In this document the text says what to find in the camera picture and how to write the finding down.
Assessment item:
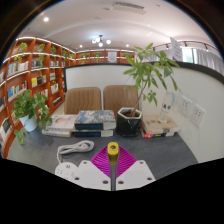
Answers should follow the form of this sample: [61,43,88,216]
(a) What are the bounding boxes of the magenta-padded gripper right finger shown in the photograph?
[115,146,156,191]

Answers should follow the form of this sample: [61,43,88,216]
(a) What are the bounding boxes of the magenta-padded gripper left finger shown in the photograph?
[71,146,112,191]

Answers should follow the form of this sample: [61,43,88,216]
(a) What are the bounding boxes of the yellow charger block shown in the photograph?
[107,141,120,167]

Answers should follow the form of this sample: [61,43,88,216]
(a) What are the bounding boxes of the dark blue spine book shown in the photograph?
[71,129,114,138]

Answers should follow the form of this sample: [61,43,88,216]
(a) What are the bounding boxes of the red spine book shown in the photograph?
[140,129,177,139]

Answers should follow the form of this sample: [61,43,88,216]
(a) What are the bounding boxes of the money tree in black pot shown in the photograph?
[115,42,181,138]

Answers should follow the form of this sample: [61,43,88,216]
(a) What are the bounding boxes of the thin white book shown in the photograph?
[41,128,73,138]

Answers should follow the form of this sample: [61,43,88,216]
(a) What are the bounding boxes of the beige cover book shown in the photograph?
[142,114,181,135]

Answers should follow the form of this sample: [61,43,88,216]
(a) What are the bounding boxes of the thick dark cover book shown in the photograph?
[73,109,117,131]

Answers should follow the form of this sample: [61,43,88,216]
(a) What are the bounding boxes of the pale cover book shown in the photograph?
[46,114,78,132]

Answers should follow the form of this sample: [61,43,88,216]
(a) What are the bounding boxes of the clear plastic bottle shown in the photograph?
[159,92,175,124]

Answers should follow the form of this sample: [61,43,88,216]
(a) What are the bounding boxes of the brown padded chair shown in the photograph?
[63,86,103,115]
[103,84,139,116]

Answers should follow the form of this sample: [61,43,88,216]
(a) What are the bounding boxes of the pothos plant in white pot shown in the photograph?
[11,89,53,145]

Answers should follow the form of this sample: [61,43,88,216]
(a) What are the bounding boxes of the small white framed sign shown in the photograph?
[107,50,118,64]

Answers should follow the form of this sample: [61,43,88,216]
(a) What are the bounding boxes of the orange wooden bookshelf unit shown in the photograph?
[0,36,136,159]

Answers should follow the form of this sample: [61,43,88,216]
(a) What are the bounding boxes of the tall white sign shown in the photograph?
[169,36,184,63]

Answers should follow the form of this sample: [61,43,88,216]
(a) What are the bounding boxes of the ceiling chandelier lamp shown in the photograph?
[91,34,113,48]

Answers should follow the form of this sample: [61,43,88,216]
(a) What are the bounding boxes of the white window curtains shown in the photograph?
[146,46,224,76]

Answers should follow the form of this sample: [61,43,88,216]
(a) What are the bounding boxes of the recessed ceiling lights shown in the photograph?
[43,16,131,49]

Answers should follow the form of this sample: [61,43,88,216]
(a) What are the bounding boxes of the ceiling air vent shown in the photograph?
[112,1,147,14]

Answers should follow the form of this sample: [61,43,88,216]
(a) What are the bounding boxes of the coiled white power cable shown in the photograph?
[56,139,95,164]

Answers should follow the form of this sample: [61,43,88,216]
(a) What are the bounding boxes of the white wall socket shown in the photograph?
[190,103,206,128]
[178,96,193,118]

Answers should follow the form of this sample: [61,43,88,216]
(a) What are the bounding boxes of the black track light rail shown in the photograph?
[153,39,214,51]

